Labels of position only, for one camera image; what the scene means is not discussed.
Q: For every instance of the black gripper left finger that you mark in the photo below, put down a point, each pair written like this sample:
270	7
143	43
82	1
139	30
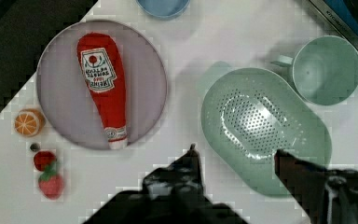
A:
179	183

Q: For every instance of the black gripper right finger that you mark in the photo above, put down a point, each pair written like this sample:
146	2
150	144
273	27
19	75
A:
328	196

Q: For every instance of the green plastic strainer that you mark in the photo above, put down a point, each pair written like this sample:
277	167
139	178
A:
248	114

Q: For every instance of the green plastic cup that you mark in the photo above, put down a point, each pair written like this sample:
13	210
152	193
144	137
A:
324	71

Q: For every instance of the pink toy strawberry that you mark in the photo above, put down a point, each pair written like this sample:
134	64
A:
51	185

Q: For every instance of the dark red toy strawberry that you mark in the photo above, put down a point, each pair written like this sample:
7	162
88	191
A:
43	159

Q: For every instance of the grey round plate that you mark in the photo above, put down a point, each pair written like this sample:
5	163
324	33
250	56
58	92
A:
65	98

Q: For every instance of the red plush ketchup bottle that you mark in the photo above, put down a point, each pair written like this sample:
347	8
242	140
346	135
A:
102	68

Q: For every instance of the toy orange slice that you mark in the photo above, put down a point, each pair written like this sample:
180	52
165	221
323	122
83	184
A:
29	122

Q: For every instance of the blue plastic bowl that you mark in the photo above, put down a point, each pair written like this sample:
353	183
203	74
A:
163	9

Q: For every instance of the black toaster oven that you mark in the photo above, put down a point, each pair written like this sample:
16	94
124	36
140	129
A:
341	15

